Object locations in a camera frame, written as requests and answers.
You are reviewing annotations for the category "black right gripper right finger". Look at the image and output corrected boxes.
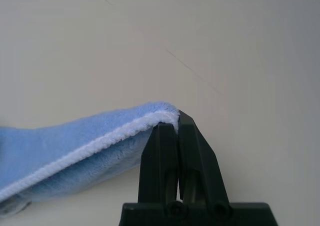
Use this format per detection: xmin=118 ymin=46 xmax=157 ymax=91
xmin=176 ymin=110 xmax=230 ymax=208

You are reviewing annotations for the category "light blue terry towel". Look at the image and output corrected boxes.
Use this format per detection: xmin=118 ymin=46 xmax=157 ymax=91
xmin=0 ymin=100 xmax=181 ymax=216

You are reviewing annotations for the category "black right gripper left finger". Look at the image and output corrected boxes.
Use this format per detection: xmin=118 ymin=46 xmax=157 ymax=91
xmin=137 ymin=122 xmax=180 ymax=205

